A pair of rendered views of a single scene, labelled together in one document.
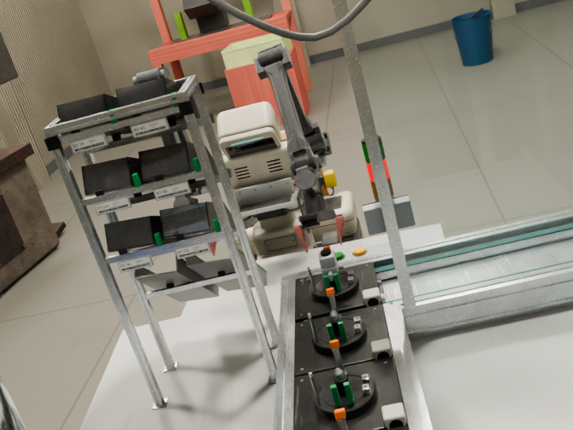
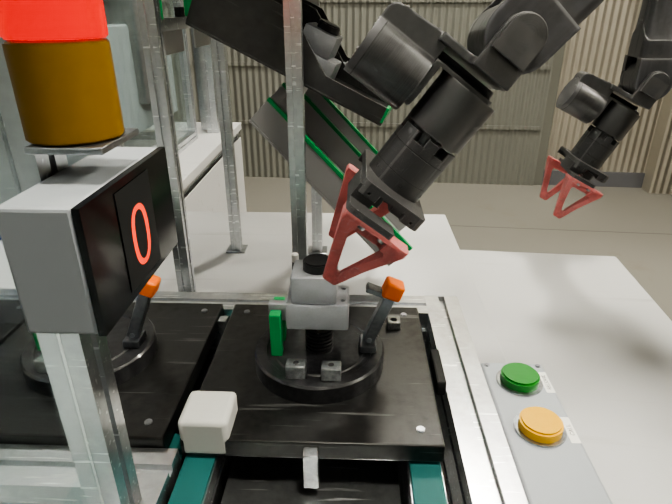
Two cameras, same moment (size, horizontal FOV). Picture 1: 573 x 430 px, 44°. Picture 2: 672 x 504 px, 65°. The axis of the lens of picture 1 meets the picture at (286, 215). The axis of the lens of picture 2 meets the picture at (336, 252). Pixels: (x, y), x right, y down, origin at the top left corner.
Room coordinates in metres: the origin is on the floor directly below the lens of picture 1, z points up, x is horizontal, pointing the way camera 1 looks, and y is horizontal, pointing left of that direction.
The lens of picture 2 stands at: (1.78, -0.55, 1.33)
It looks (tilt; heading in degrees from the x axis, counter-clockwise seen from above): 25 degrees down; 85
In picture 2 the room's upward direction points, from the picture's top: straight up
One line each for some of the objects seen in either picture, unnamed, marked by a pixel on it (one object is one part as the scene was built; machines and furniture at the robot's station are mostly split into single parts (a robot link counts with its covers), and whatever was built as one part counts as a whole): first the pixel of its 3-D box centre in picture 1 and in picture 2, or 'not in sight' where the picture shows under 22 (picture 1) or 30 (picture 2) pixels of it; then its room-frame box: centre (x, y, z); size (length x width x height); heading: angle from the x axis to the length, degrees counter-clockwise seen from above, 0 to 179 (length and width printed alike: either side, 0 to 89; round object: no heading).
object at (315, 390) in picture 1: (341, 382); not in sight; (1.31, -0.01, 1.01); 0.24 x 0.24 x 0.13; 83
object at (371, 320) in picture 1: (336, 323); (84, 324); (1.55, -0.04, 1.01); 0.24 x 0.24 x 0.13; 83
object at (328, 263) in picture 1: (328, 263); (308, 289); (1.80, -0.07, 1.06); 0.08 x 0.04 x 0.07; 173
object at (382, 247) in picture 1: (361, 260); (534, 452); (2.01, -0.19, 0.93); 0.21 x 0.07 x 0.06; 83
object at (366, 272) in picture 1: (336, 292); (319, 368); (1.81, -0.08, 0.96); 0.24 x 0.24 x 0.02; 83
